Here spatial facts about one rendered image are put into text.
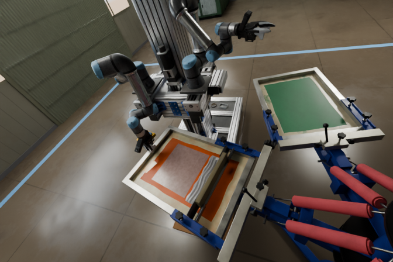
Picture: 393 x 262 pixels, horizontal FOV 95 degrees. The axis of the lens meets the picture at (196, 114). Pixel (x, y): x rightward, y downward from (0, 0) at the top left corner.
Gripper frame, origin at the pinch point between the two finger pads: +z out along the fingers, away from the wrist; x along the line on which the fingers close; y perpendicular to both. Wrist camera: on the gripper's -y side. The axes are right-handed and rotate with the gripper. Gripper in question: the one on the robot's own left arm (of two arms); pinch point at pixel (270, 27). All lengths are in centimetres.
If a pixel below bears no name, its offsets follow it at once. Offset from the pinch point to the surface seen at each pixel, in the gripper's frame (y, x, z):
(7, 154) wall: 112, 233, -374
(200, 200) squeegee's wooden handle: 50, 87, 0
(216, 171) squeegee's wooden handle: 53, 68, -3
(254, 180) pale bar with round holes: 56, 60, 17
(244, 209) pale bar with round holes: 54, 76, 21
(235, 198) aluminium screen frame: 59, 74, 13
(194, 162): 63, 69, -26
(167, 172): 61, 86, -38
